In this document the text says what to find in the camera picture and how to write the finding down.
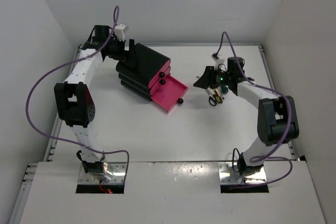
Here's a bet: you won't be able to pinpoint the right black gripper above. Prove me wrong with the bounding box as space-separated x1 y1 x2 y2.
194 67 232 90

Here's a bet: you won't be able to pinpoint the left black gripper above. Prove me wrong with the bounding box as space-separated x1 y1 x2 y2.
106 36 138 63

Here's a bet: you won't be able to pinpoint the yellow black utility knife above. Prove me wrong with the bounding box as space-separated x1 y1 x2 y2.
213 88 223 104

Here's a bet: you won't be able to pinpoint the black drawer cabinet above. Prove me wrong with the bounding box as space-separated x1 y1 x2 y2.
116 43 171 101

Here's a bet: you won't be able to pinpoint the black handled scissors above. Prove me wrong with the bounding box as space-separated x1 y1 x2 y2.
205 88 221 106

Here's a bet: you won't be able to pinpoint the pink drawer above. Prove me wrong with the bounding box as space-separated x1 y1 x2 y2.
150 73 171 90
148 60 171 87
151 75 188 113

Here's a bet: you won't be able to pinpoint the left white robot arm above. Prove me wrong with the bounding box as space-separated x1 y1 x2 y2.
54 24 134 183

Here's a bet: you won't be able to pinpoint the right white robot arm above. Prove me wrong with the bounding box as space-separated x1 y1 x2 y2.
193 54 299 176

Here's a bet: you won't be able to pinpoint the white front cover panel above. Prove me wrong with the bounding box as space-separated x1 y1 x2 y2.
20 161 324 223

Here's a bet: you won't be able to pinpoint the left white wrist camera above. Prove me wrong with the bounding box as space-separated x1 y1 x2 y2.
114 24 129 41

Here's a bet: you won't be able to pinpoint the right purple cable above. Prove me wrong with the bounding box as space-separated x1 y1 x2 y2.
216 31 293 188

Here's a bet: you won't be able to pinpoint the purple cable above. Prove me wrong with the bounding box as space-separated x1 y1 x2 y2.
216 31 293 188
25 5 130 172

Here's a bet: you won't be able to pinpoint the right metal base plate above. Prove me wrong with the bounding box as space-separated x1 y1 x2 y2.
218 161 267 185

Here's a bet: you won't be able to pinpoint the metal base plate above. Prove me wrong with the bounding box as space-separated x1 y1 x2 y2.
218 161 267 185
77 162 127 185

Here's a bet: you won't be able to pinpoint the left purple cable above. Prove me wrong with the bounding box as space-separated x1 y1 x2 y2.
25 5 130 172

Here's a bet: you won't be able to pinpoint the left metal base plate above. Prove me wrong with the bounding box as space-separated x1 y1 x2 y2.
77 162 127 185

